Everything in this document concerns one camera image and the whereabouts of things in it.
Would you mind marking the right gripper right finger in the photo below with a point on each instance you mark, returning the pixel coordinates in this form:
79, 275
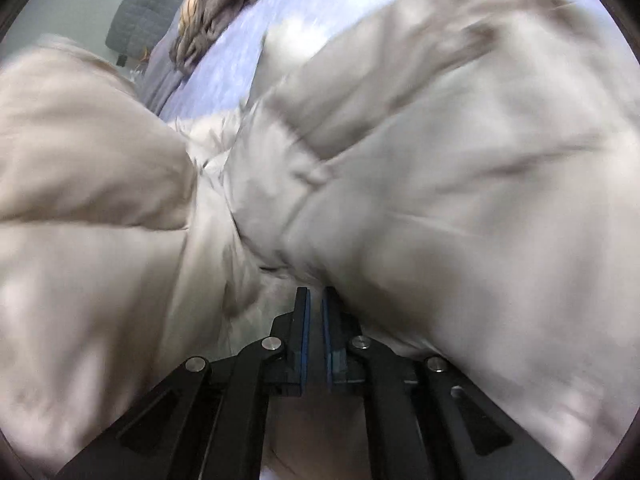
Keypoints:
424, 418

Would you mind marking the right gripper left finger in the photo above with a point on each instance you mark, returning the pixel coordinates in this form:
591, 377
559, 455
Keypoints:
206, 419

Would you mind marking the beige puffer jacket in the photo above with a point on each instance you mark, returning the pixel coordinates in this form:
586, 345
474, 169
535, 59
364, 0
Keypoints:
129, 244

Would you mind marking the grey quilted headboard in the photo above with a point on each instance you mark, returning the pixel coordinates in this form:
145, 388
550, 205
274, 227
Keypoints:
138, 25

